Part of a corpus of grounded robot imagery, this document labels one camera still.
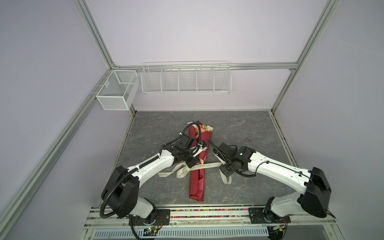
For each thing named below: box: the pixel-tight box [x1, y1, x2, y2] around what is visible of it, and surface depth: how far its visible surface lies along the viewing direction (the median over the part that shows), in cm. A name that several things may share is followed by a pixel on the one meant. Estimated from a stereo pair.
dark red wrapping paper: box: [188, 121, 213, 202], surface depth 84 cm
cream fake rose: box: [205, 125, 214, 132], surface depth 106 cm
